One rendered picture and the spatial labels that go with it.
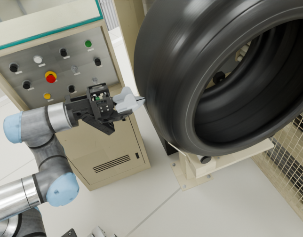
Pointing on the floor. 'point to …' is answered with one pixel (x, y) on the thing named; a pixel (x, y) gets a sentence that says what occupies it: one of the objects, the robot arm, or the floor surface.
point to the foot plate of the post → (186, 185)
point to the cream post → (185, 167)
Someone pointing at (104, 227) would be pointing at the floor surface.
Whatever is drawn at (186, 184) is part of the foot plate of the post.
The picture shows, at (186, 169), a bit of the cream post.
